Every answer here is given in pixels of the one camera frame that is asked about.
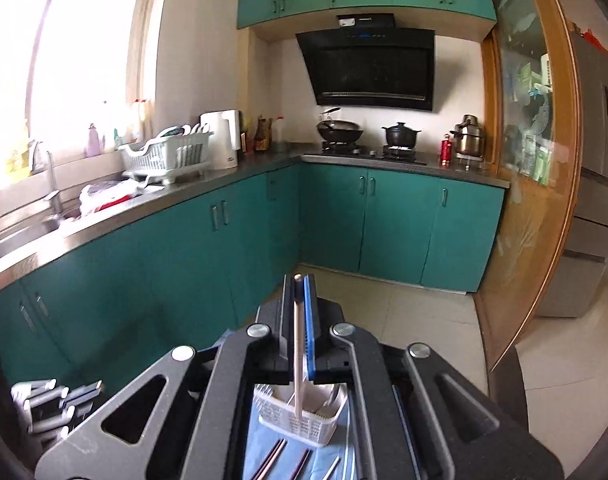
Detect white dish drying rack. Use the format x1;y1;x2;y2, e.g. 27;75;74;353
118;125;213;183

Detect black chopstick right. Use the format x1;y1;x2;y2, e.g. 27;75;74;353
322;456;341;480

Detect black clay pot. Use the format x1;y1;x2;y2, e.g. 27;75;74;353
383;122;420;150

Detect black range hood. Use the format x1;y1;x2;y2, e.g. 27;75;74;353
296;14;435;112

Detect wooden glass sliding door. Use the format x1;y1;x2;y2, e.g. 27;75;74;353
474;0;582;370

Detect dark red chopstick right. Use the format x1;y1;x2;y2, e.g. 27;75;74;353
290;448;313;480

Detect white electric kettle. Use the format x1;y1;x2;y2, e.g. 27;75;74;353
200;110;241;170

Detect gas stove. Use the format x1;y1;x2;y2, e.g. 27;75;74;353
312;141;428;166

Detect steel kettle pot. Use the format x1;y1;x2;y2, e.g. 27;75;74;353
450;114;486;157

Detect black wok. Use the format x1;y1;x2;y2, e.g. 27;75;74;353
316;107;364;144

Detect red thermos bottle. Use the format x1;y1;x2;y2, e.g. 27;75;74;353
440;134;453;167

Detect sauce bottles on counter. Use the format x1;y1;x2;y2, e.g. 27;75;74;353
241;116;288;155

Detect steel sink faucet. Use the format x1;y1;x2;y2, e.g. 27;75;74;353
30;141;64;218

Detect white plastic utensil basket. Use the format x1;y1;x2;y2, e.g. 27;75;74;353
253;382;347;448

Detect grey refrigerator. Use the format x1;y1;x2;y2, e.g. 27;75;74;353
536;32;608;318

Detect teal lower kitchen cabinets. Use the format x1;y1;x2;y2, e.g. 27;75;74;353
0;162;506;390

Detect blue striped tablecloth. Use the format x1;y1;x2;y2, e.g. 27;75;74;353
242;404;357;480

